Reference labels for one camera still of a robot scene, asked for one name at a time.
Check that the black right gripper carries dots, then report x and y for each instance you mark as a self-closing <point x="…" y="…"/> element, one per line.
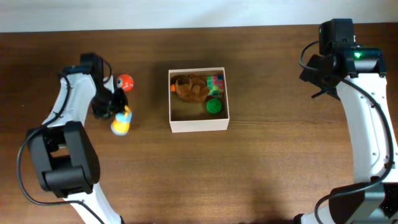
<point x="310" y="73"/>

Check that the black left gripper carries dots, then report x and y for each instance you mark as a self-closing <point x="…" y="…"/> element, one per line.
<point x="102" y="112"/>

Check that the blue orange snail toy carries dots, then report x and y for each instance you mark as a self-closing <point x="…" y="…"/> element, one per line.
<point x="121" y="123"/>

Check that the red grey toy ball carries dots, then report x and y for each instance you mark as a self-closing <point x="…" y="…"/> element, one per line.
<point x="125" y="82"/>

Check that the brown plush toy animal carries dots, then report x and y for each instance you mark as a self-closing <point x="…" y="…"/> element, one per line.
<point x="191" y="88"/>

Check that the colourful puzzle cube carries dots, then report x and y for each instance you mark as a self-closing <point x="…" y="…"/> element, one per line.
<point x="215" y="83"/>

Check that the green lattice ball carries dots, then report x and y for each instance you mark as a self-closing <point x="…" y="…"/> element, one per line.
<point x="213" y="106"/>

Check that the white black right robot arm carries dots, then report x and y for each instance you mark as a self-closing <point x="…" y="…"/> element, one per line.
<point x="356" y="76"/>

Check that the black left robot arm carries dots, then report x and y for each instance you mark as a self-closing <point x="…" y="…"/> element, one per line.
<point x="64" y="158"/>

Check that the beige open cardboard box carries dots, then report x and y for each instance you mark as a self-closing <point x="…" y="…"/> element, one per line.
<point x="193" y="117"/>

